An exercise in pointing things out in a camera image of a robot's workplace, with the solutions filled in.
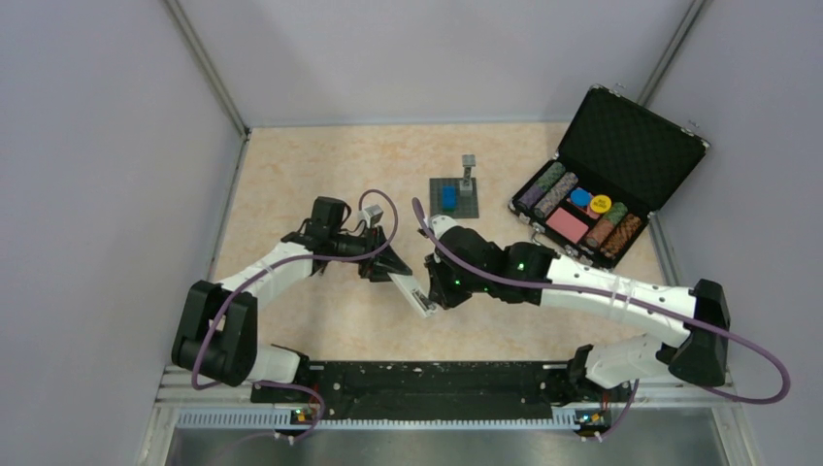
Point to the blue round chip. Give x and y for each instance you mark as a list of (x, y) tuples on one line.
[(580, 198)]

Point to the black poker chip case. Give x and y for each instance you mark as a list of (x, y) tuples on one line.
[(616, 147)]

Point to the white remote control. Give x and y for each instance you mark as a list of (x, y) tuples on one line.
[(414, 294)]

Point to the grey lego baseplate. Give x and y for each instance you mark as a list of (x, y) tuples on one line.
[(467, 207)]

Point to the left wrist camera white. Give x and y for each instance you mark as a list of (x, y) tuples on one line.
[(370, 216)]

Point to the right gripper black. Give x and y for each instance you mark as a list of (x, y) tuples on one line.
[(440, 292)]

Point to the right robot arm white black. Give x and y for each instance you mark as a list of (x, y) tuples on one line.
[(464, 264)]

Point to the grey lego tower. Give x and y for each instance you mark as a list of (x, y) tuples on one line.
[(466, 184)]

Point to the yellow dealer button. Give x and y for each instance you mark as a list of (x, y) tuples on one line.
[(600, 204)]

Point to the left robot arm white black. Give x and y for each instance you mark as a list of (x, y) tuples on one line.
[(217, 336)]

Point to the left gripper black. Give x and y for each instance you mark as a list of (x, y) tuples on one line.
[(376, 268)]

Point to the blue lego brick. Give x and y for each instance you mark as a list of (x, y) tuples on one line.
[(449, 198)]

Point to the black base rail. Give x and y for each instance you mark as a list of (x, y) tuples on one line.
[(450, 391)]

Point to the pink card deck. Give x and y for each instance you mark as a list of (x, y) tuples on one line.
[(567, 225)]

